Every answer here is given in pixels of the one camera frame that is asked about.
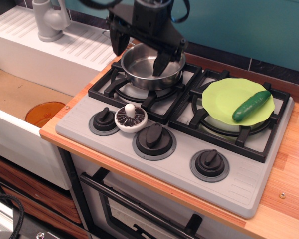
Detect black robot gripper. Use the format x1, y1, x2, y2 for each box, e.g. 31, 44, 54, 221
107, 0, 188, 77

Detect white brown toy mushroom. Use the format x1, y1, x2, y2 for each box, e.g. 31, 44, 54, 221
114, 103, 148, 133

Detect green toy pickle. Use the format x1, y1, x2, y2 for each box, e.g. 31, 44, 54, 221
232, 90, 271, 122

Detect stainless steel pot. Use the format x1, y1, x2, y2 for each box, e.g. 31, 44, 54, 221
112, 43, 186, 91

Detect black left stove knob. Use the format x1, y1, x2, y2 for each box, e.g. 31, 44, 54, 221
89, 107, 119, 136

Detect black stove knob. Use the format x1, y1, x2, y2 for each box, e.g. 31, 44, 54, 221
190, 149, 230, 183
132, 123, 177, 161
89, 107, 119, 136

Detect lime green plate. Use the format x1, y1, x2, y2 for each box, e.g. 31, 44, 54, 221
202, 78, 275, 126

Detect black middle stove knob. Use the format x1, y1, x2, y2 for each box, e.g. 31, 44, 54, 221
132, 123, 177, 161

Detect black right stove knob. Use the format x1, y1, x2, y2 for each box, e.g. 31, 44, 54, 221
190, 149, 230, 183

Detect grey toy stove top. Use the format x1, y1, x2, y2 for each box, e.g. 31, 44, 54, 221
55, 65, 295, 220

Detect black left burner grate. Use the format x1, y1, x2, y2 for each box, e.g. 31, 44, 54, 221
88, 62, 203, 124

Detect black burner grate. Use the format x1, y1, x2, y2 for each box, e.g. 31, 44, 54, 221
88, 62, 203, 124
169, 69, 293, 163

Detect black right burner grate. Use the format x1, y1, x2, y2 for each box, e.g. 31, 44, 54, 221
169, 69, 293, 163

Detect grey toy faucet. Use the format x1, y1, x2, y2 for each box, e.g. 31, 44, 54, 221
32, 0, 71, 42

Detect white toy sink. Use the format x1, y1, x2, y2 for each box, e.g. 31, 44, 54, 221
0, 6, 115, 190

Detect orange plastic sink drain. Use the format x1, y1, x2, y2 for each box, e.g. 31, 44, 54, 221
25, 101, 65, 128

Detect wooden drawer front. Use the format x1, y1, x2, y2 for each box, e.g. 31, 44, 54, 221
0, 156, 88, 239

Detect black braided cable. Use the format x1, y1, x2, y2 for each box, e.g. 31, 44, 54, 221
77, 0, 191, 24

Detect oven door with black handle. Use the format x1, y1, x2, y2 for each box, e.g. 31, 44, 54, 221
80, 168, 248, 239

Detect black cable lower left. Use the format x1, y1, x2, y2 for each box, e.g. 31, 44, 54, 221
0, 193, 25, 239

